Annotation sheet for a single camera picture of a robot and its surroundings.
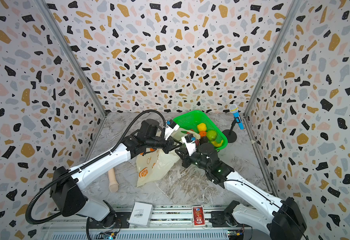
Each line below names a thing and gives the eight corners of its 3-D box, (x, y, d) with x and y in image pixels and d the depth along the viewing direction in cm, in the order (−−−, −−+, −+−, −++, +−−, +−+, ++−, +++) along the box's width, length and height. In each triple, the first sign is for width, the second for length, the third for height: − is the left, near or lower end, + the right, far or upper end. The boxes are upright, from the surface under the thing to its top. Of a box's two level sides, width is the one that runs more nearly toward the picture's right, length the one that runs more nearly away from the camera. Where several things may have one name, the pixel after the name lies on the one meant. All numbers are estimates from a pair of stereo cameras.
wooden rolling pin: (112, 193, 83) (109, 191, 81) (109, 173, 91) (106, 171, 88) (119, 190, 85) (117, 188, 82) (115, 171, 92) (113, 168, 89)
